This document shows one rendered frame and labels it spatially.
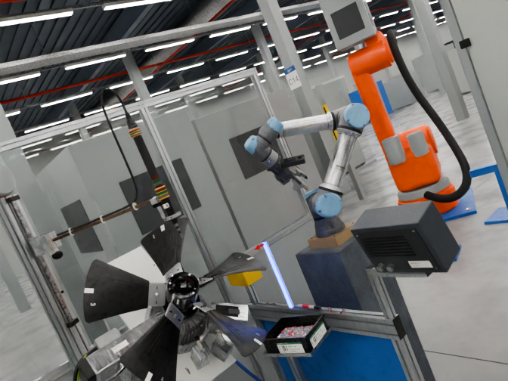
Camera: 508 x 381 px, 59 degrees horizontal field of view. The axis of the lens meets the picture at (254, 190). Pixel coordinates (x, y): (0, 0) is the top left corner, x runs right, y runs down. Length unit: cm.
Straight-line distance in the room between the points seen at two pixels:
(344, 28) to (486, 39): 283
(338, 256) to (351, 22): 366
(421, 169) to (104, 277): 416
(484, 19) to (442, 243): 158
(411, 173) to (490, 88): 270
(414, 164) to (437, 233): 394
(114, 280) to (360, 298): 110
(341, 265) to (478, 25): 146
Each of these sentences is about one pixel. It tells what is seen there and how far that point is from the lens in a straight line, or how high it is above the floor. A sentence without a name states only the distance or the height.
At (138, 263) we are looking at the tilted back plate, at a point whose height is 130.
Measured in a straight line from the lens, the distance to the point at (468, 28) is 279.
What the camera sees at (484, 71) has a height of 147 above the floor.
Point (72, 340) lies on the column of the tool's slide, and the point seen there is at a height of 111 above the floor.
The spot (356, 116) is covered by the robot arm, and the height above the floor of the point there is 153.
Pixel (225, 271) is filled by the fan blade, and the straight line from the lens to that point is 183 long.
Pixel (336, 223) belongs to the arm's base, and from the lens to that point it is 222.
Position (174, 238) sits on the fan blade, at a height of 137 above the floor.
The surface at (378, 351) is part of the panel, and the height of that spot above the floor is 70.
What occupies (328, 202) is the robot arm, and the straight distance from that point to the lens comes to 205.
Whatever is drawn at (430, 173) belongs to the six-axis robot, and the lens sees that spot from 536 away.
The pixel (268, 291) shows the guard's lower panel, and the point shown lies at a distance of 288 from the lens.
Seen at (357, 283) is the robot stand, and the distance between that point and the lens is 218.
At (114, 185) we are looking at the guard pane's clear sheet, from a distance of 247.
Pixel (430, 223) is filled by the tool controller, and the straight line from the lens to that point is 140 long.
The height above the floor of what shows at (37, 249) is 154.
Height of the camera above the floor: 162
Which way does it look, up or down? 6 degrees down
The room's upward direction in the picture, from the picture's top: 23 degrees counter-clockwise
